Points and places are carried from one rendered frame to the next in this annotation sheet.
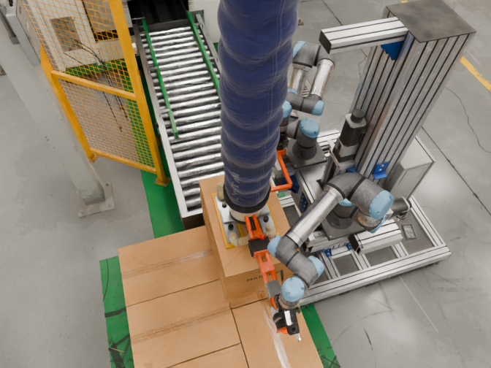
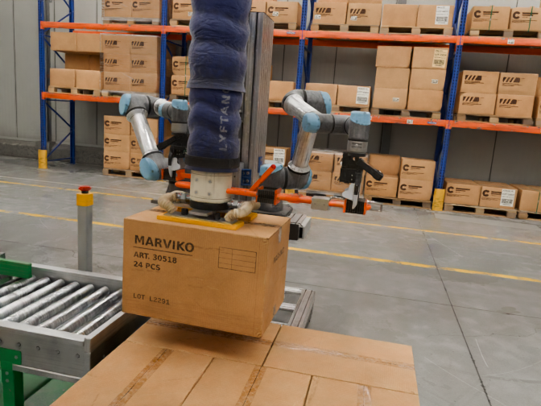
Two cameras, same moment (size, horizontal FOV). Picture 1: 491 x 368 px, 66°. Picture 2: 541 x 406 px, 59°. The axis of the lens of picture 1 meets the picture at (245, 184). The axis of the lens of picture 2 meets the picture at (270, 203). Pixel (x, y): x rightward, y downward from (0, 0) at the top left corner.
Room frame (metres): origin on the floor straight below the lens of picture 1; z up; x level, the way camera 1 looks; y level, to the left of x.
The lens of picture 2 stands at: (-0.23, 1.52, 1.53)
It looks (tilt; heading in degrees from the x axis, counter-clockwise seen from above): 11 degrees down; 302
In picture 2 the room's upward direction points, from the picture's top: 4 degrees clockwise
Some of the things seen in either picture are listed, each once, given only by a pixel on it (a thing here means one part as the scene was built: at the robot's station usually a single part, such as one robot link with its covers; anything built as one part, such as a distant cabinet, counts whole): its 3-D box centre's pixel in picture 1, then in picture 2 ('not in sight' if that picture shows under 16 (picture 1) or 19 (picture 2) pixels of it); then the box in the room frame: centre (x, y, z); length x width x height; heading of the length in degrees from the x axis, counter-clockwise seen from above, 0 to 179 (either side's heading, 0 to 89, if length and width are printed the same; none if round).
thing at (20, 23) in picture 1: (25, 31); not in sight; (1.77, 1.20, 1.62); 0.20 x 0.05 x 0.30; 20
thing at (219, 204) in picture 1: (227, 217); (200, 217); (0.99, 0.09, 1.10); 0.34 x 0.10 x 0.05; 18
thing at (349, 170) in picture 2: (286, 302); (353, 167); (0.47, -0.18, 1.34); 0.09 x 0.08 x 0.12; 18
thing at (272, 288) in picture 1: (273, 289); (320, 202); (0.58, -0.15, 1.19); 0.07 x 0.07 x 0.04; 18
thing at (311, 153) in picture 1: (305, 144); (179, 189); (1.52, -0.35, 1.09); 0.15 x 0.15 x 0.10
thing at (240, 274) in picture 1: (245, 233); (209, 263); (1.02, -0.02, 0.87); 0.60 x 0.40 x 0.40; 19
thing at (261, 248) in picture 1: (259, 246); (268, 195); (0.78, -0.08, 1.20); 0.10 x 0.08 x 0.06; 108
